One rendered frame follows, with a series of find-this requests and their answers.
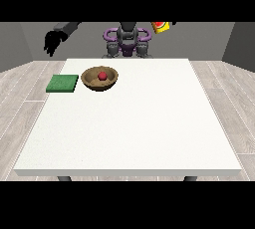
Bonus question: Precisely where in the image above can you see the grey robot trunk purple rings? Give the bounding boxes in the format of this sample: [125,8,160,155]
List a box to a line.
[103,22,152,59]

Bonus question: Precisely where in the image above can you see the brown wooden bowl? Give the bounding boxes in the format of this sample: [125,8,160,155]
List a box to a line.
[80,66,120,92]

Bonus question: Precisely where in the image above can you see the green square pad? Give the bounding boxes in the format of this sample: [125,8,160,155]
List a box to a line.
[45,74,80,94]

